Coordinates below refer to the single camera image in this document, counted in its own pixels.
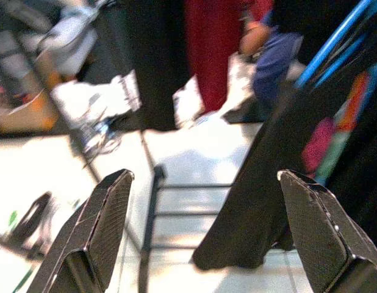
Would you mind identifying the white plastic bag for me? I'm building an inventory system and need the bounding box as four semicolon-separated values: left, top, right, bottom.
51;70;143;153

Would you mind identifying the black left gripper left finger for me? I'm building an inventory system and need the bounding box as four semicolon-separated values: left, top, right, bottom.
25;168;135;293

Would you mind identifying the black hanging garment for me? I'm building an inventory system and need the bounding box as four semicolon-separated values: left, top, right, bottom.
93;0;189;132

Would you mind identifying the white paper bag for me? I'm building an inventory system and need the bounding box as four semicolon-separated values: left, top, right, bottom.
171;74;206;129

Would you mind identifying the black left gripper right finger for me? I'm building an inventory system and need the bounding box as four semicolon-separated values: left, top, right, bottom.
276;169;377;293

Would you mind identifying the black printed t-shirt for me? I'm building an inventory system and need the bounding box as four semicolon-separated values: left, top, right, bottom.
191;12;377;271

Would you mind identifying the cardboard box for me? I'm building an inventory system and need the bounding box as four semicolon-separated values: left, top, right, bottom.
0;54;60;132

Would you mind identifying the blue plastic hanger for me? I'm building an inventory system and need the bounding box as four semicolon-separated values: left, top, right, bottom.
293;0;377;89

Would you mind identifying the red hanging garment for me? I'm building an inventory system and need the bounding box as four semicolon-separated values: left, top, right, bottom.
184;0;275;114

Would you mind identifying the black metal clothes rack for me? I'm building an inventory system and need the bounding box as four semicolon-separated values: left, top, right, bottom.
8;27;235;293

